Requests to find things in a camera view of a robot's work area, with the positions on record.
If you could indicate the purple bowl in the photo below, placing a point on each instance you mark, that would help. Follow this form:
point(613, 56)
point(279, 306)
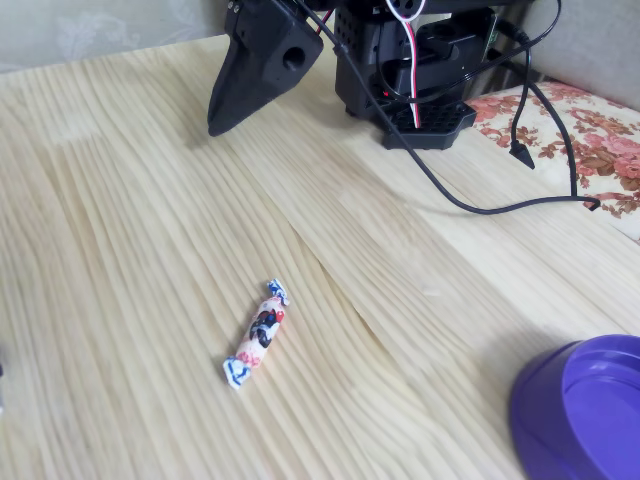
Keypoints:
point(540, 425)

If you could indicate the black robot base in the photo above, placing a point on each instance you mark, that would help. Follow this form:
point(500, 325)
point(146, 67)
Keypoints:
point(355, 85)

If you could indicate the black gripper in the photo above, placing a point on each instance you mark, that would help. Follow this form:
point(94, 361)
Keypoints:
point(260, 55)

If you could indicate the candy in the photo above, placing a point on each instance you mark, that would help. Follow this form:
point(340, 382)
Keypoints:
point(260, 330)

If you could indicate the floral patterned cloth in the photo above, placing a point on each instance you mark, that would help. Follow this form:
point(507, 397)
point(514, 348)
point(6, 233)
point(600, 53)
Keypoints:
point(600, 145)

